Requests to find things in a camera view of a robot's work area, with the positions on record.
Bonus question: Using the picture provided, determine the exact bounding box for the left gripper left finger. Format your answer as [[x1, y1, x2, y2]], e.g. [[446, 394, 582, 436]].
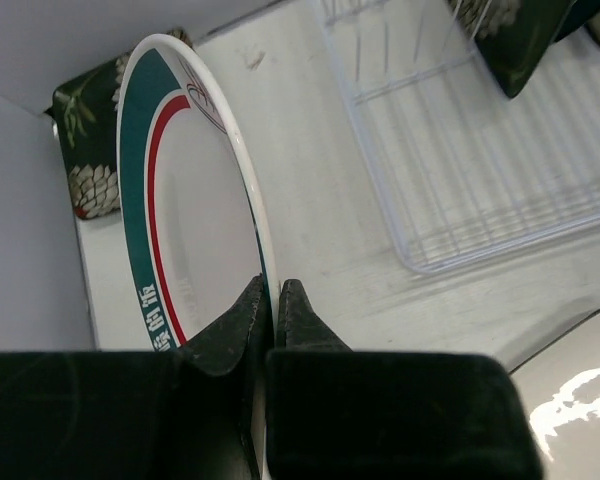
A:
[[0, 276, 270, 479]]

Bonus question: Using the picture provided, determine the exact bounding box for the black floral plate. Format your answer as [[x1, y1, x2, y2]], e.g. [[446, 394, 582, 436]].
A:
[[51, 27, 196, 221], [448, 0, 575, 99]]

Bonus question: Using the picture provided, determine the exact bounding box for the teal square plate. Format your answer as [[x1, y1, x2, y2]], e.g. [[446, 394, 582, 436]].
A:
[[554, 0, 598, 43]]

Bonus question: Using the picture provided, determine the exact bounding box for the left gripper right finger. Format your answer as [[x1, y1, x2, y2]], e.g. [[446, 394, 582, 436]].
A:
[[266, 279, 543, 479]]

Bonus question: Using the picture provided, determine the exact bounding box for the round white green-rimmed plate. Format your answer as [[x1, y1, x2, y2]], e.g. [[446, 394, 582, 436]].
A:
[[115, 32, 274, 354]]

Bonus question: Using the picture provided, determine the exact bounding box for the white rectangular plate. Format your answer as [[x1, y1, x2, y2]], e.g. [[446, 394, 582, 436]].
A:
[[512, 309, 600, 479]]

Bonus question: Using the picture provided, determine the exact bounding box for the white wire dish rack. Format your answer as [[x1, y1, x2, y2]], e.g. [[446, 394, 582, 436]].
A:
[[314, 1, 600, 274]]

